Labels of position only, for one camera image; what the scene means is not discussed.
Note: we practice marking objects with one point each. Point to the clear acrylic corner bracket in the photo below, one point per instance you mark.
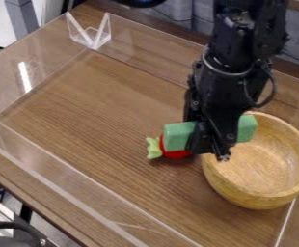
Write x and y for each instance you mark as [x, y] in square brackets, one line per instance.
[89, 37]

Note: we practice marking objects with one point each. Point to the red plush strawberry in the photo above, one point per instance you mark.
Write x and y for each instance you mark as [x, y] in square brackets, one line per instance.
[168, 152]

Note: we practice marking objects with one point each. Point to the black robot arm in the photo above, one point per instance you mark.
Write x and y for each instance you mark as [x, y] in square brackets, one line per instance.
[248, 32]

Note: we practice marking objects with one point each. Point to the green foam block stick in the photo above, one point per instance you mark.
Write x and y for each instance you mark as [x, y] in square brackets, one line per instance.
[177, 132]

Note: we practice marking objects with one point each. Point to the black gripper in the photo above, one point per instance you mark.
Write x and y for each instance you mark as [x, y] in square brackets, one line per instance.
[221, 92]

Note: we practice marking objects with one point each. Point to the brown wooden bowl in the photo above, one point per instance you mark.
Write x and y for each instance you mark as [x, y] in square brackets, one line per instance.
[259, 177]

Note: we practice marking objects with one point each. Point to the black clamp under table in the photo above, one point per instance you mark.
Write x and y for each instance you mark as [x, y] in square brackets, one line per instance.
[25, 237]

